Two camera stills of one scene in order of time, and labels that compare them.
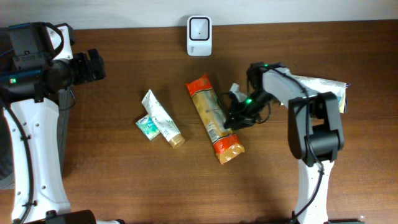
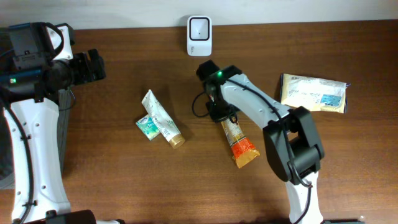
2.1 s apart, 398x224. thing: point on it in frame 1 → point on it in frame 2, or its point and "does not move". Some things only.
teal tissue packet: [148, 126] does not move
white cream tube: [163, 119] does not move
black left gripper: [86, 66] does not move
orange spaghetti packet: [212, 114] → [242, 149]
